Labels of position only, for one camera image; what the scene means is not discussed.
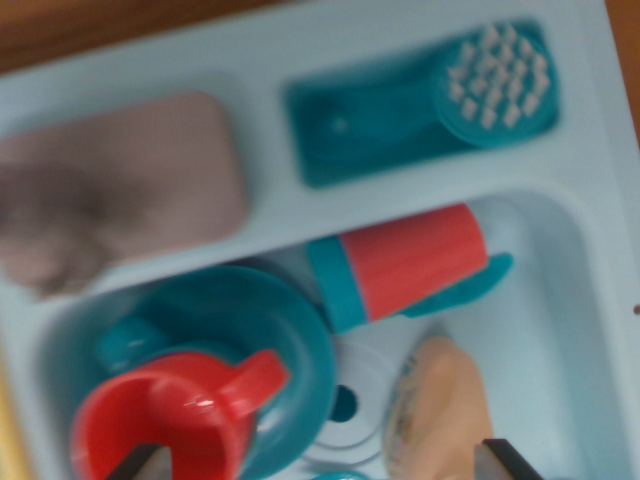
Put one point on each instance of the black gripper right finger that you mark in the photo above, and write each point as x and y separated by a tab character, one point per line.
500	465

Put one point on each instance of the grey toy faucet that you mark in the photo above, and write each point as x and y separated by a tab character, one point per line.
150	175

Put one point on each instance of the light blue toy sink unit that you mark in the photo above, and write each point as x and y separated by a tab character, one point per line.
350	220

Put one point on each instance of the teal toy fork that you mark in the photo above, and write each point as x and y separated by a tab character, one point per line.
340	476

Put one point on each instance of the red toy tumbler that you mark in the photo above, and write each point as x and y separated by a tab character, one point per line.
415	260

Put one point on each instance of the red toy mug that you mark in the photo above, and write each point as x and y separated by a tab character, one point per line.
150	410

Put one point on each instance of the cream detergent bottle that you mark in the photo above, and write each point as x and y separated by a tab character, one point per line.
440	400

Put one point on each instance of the teal toy plate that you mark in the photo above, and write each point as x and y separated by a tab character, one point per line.
280	325

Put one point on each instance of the teal dish brush white bristles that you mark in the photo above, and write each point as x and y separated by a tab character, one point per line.
500	80

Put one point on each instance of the teal toy knife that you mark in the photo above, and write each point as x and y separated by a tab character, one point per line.
480	285

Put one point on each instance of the teal toy tumbler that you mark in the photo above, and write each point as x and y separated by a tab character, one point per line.
335	285

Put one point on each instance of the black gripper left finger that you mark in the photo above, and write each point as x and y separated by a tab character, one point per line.
145	465

